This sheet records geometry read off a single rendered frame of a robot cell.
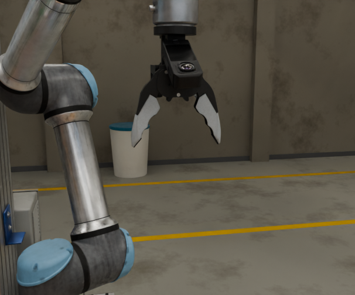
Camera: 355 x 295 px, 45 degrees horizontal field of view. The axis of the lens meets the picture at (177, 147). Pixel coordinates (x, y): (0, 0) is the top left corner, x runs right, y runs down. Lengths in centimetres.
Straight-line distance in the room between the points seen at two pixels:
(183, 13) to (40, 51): 30
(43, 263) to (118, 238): 19
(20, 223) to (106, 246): 43
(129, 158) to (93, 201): 506
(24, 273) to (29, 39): 47
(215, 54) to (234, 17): 63
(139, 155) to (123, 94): 107
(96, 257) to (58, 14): 52
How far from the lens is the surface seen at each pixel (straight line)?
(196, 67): 65
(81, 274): 99
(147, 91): 71
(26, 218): 137
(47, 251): 98
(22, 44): 87
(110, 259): 102
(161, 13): 71
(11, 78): 95
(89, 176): 103
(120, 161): 612
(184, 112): 680
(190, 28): 72
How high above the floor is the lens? 167
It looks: 12 degrees down
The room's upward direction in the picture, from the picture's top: straight up
